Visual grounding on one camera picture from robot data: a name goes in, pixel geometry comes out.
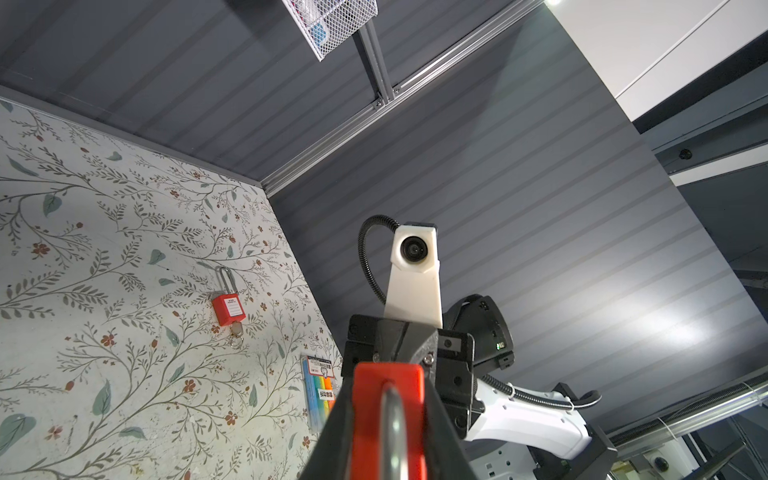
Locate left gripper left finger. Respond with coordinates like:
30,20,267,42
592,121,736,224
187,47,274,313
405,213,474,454
299,378,354,480

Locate white wire basket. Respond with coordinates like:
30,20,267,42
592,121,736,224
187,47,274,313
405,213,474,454
282,0,378,62

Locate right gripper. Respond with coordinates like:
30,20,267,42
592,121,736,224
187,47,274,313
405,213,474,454
341,315,484,438

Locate colourful marker pack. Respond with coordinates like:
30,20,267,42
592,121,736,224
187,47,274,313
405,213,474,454
301,355,336,434

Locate red padlock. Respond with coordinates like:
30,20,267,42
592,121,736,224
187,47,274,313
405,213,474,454
349,363,427,480
212,266,246,349

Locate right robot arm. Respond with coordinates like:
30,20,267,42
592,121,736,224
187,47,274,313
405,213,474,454
342,215,617,479

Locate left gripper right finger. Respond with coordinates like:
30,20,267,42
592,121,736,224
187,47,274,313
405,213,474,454
423,374,476,480

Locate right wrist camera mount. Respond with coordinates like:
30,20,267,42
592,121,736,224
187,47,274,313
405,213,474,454
383,223,443,329

